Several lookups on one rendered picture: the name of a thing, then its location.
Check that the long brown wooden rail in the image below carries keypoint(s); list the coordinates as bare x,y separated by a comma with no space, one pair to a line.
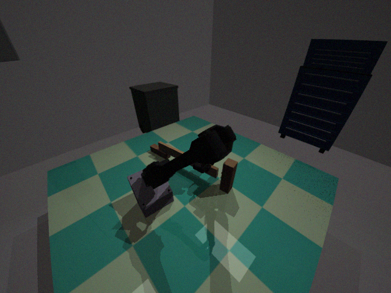
213,171

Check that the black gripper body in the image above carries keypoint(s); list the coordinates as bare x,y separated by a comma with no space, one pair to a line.
200,167

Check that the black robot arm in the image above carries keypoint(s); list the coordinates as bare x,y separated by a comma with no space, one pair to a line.
212,145

